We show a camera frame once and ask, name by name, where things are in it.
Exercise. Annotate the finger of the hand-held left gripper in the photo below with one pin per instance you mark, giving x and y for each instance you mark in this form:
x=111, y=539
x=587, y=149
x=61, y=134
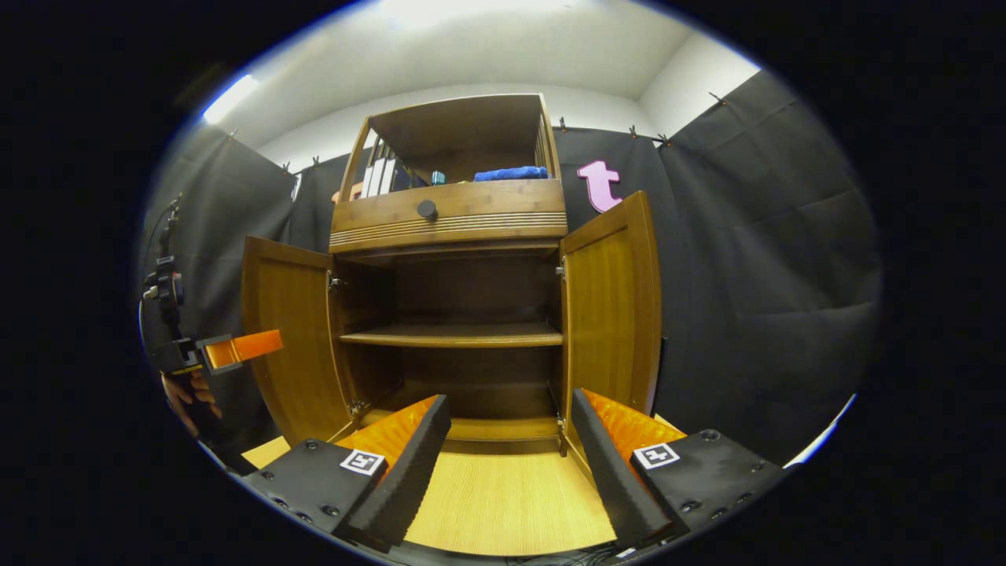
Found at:
x=251, y=346

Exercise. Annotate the blue folded towel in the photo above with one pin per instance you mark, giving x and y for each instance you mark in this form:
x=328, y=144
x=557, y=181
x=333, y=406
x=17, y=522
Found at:
x=511, y=174

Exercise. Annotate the black backdrop cloth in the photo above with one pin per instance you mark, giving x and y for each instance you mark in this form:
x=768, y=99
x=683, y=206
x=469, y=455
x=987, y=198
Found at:
x=747, y=275

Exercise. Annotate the wooden cabinet door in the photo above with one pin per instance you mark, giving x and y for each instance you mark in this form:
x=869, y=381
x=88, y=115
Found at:
x=291, y=338
x=613, y=314

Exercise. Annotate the dark book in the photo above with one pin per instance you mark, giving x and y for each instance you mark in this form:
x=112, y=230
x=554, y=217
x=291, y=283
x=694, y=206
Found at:
x=410, y=179

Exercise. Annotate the wooden double-door shoe cabinet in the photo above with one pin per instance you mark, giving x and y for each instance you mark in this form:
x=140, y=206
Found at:
x=471, y=291

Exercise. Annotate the wooden drawer with black knob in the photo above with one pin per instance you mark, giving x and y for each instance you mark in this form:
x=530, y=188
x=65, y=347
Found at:
x=503, y=204

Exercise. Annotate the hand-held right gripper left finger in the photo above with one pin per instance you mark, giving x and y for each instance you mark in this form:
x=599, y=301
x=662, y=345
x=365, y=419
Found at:
x=413, y=472

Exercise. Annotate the wooden inner cabinet shelf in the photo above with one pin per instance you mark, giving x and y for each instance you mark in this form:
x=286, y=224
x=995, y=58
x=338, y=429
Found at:
x=456, y=334

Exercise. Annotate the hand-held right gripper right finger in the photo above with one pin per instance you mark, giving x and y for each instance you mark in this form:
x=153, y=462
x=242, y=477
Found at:
x=613, y=472

